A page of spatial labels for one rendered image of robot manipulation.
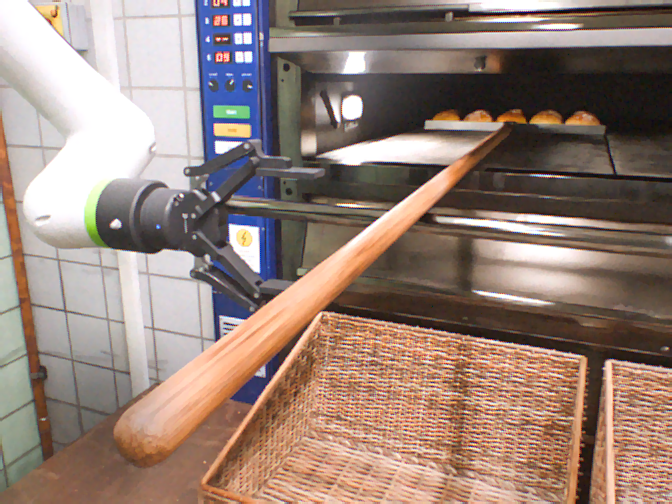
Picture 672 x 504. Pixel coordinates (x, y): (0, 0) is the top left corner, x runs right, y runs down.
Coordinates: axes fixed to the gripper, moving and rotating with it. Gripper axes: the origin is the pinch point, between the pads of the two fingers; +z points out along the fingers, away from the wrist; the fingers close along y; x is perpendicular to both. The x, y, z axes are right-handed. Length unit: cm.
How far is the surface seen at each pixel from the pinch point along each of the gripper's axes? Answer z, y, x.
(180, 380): 8.3, -1.8, 35.8
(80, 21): -82, -29, -56
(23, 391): -116, 73, -54
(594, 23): 27, -25, -41
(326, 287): 9.4, -1.3, 18.6
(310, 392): -21, 49, -48
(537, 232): 23.3, 1.8, -18.6
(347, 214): -2.4, 1.9, -19.0
